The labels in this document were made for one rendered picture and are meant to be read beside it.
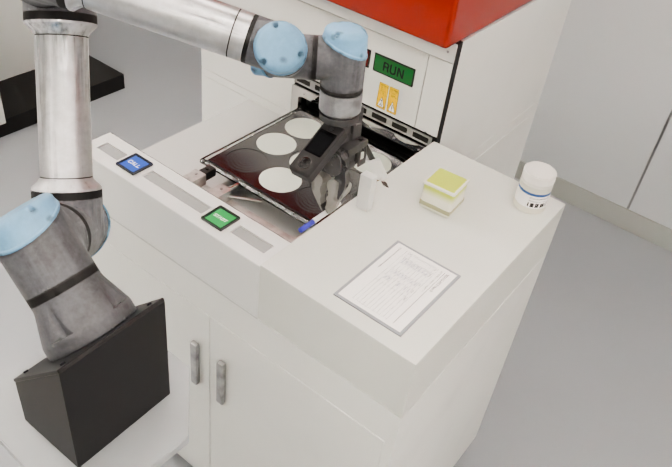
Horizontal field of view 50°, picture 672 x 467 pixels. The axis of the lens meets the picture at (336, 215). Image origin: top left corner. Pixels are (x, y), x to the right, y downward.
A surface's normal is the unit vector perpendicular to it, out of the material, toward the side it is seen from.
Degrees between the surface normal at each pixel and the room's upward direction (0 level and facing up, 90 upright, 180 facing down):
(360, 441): 90
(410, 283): 0
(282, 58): 61
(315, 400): 90
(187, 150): 0
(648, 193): 90
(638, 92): 90
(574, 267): 0
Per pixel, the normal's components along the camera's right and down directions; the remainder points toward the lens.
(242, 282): -0.61, 0.44
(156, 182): 0.11, -0.78
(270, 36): 0.03, 0.16
